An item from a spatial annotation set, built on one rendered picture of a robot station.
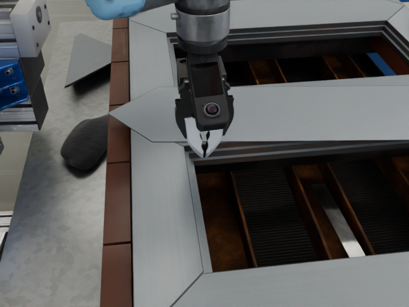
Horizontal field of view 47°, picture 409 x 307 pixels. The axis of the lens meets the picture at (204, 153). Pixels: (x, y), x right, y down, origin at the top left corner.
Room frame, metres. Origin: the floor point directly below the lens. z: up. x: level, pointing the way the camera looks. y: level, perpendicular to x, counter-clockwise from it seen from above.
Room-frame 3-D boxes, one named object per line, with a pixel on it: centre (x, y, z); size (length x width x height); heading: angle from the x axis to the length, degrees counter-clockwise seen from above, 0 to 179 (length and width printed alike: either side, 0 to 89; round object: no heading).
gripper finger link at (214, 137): (0.63, -0.01, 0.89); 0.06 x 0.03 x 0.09; 7
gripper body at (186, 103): (0.63, 0.00, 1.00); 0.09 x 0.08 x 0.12; 7
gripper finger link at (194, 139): (0.63, 0.02, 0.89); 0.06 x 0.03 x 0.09; 7
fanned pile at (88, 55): (1.25, 0.32, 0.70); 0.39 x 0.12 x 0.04; 7
